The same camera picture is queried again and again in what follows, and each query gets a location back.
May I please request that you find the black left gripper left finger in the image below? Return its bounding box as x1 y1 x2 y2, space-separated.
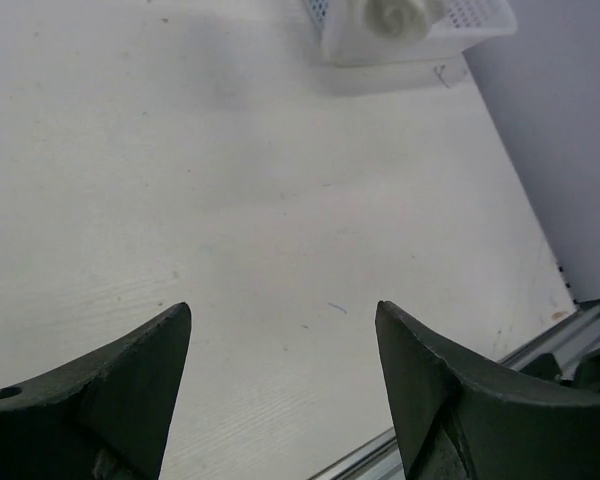
0 303 191 479

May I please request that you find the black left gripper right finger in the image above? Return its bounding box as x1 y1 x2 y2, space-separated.
375 301 600 479

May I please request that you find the white towel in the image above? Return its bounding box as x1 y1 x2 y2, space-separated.
354 0 446 44

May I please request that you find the white plastic basket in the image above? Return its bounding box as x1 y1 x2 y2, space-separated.
304 0 518 67

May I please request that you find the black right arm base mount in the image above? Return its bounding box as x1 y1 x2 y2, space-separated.
517 342 600 396

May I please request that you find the aluminium rail frame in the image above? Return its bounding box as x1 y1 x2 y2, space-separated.
313 300 600 479

